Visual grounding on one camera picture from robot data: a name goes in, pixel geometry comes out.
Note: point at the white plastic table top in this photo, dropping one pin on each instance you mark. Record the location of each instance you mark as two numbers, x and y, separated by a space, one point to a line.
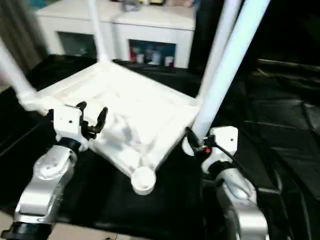
125 100

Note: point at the white plastic table leg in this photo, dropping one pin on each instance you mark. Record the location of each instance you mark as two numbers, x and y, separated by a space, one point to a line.
235 55
100 37
218 45
15 75

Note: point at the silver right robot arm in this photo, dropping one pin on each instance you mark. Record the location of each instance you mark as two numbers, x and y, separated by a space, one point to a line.
250 220

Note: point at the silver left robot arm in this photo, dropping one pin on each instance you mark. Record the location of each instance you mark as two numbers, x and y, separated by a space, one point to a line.
42 190

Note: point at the black work mat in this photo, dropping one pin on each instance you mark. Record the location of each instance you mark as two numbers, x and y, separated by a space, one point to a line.
275 137

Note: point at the grey curtain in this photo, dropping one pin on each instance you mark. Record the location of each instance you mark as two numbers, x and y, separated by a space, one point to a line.
20 32

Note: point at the white glass-door cabinet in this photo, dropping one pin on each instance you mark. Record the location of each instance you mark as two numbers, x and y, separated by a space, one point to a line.
150 25

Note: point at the dark patterned ornament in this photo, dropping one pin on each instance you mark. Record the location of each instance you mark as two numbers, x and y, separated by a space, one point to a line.
131 5

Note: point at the black cabinet with gold label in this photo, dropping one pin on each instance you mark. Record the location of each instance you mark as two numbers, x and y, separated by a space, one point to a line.
287 30

